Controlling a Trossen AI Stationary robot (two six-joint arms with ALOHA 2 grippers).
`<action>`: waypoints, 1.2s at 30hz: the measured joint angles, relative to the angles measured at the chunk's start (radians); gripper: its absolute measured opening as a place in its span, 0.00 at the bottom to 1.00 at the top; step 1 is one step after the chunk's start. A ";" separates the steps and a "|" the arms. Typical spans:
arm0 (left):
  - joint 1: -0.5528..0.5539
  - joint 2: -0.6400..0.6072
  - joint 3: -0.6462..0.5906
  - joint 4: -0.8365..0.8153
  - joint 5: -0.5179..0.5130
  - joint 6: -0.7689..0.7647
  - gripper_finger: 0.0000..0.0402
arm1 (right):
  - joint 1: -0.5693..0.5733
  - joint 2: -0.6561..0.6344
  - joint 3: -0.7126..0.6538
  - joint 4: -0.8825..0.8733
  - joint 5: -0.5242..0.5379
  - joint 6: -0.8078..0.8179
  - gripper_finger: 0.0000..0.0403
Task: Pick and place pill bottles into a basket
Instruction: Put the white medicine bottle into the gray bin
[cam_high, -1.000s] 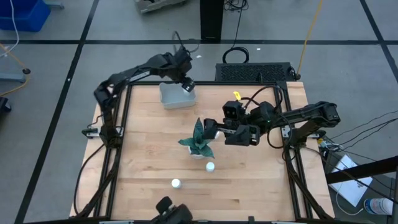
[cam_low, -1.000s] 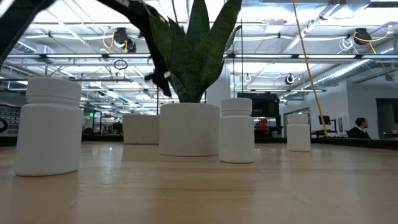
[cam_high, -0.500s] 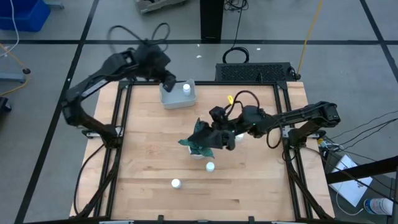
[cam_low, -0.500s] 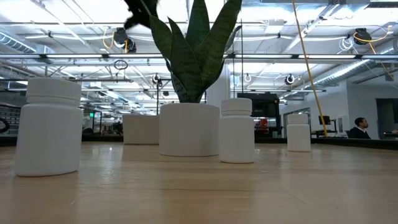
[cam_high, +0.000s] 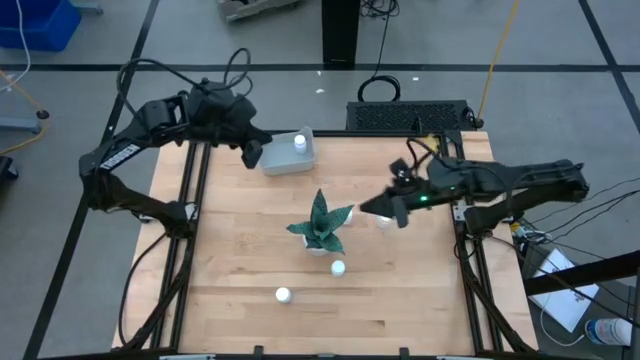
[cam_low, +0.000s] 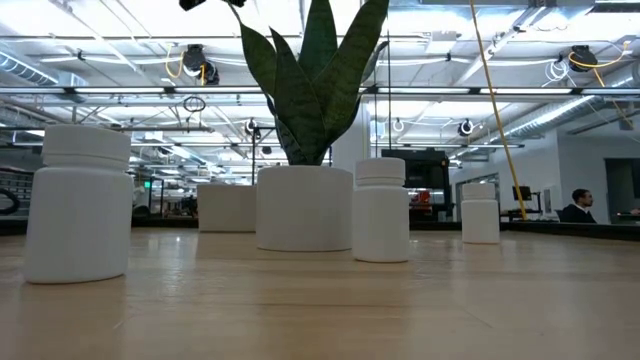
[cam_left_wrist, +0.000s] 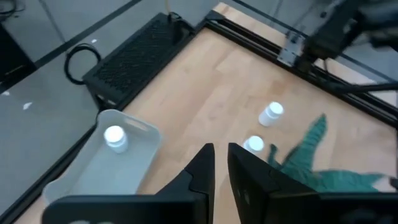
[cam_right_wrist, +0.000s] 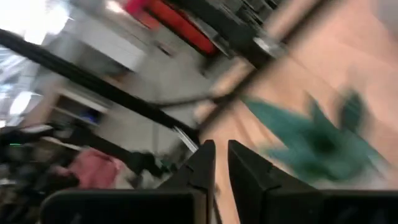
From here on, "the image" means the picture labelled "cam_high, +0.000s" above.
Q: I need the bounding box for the black aluminium table frame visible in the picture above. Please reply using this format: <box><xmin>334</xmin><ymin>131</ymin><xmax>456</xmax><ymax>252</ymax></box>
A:
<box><xmin>112</xmin><ymin>128</ymin><xmax>539</xmax><ymax>360</ymax></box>

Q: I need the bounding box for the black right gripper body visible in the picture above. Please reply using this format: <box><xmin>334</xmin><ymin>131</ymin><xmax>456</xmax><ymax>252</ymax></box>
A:
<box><xmin>396</xmin><ymin>168</ymin><xmax>457</xmax><ymax>212</ymax></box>

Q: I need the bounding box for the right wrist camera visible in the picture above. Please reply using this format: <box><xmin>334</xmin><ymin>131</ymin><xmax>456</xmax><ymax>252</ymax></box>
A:
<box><xmin>389</xmin><ymin>158</ymin><xmax>416</xmax><ymax>187</ymax></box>

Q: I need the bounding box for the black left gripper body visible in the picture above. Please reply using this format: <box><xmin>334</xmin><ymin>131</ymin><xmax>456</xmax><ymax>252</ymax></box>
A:
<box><xmin>209</xmin><ymin>94</ymin><xmax>274</xmax><ymax>149</ymax></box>

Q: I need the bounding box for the white round plant pot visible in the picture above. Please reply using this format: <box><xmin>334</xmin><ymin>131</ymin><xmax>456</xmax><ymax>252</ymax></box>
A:
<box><xmin>302</xmin><ymin>234</ymin><xmax>332</xmax><ymax>258</ymax></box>

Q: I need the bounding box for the black upright post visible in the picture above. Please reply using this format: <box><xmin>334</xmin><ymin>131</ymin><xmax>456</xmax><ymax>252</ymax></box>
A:
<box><xmin>321</xmin><ymin>0</ymin><xmax>362</xmax><ymax>66</ymax></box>

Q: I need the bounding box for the grey stand foot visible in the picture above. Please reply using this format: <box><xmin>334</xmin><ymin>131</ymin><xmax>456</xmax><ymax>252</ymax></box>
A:
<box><xmin>0</xmin><ymin>115</ymin><xmax>44</xmax><ymax>135</ymax></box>

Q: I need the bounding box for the black coiled floor cable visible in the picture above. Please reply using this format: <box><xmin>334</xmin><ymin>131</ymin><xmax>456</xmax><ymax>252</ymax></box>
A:
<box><xmin>356</xmin><ymin>0</ymin><xmax>402</xmax><ymax>104</ymax></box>

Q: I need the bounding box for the yellow pole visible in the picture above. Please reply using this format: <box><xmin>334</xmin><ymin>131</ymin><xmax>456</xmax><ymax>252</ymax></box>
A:
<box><xmin>475</xmin><ymin>0</ymin><xmax>521</xmax><ymax>129</ymax></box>

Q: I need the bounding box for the green snake plant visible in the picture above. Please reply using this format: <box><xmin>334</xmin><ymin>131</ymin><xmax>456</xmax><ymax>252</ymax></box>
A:
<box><xmin>285</xmin><ymin>188</ymin><xmax>355</xmax><ymax>255</ymax></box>

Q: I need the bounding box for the black metal bar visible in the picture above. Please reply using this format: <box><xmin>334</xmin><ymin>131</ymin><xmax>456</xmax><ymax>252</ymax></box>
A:
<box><xmin>523</xmin><ymin>249</ymin><xmax>640</xmax><ymax>297</ymax></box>

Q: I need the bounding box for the blue plastic bin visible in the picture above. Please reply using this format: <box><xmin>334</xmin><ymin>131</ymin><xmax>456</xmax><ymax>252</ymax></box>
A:
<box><xmin>0</xmin><ymin>0</ymin><xmax>83</xmax><ymax>53</ymax></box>

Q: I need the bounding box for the clear plastic container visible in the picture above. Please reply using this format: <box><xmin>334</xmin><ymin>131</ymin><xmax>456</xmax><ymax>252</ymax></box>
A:
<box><xmin>258</xmin><ymin>125</ymin><xmax>319</xmax><ymax>177</ymax></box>

